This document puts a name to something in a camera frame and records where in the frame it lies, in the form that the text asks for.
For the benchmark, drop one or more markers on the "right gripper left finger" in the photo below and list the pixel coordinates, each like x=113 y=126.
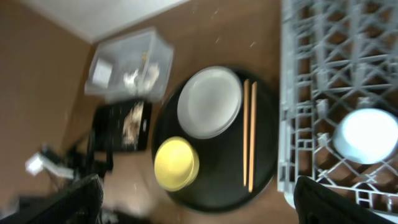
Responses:
x=85 y=196

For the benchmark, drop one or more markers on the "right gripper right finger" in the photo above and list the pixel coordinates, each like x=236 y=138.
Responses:
x=317 y=204

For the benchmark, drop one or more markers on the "blue cup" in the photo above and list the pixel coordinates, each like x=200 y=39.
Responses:
x=366 y=136

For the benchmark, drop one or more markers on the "food scraps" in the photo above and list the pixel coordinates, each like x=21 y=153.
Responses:
x=132 y=124

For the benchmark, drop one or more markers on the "yellow bowl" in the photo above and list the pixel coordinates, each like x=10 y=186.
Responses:
x=176 y=164

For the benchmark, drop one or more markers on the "white tissue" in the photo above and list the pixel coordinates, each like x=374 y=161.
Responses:
x=140 y=81

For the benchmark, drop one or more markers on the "wooden chopstick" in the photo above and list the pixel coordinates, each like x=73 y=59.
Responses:
x=252 y=135
x=245 y=131

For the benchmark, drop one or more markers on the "grey plate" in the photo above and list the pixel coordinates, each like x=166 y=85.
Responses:
x=209 y=102

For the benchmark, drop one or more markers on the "gold foil wrapper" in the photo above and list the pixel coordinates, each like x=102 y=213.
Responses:
x=144 y=60

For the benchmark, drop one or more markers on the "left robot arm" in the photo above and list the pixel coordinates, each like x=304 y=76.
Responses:
x=78 y=162

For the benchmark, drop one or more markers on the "grey dishwasher rack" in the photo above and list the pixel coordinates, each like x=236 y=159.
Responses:
x=336 y=57

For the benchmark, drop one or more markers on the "black rectangular tray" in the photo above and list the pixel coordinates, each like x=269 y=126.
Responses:
x=122 y=126

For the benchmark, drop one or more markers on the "round black serving tray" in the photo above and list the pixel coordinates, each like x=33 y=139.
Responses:
x=218 y=187

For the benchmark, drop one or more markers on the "clear plastic bin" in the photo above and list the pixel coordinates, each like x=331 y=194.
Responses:
x=115 y=57

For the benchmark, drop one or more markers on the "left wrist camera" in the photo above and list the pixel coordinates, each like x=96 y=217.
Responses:
x=39 y=162

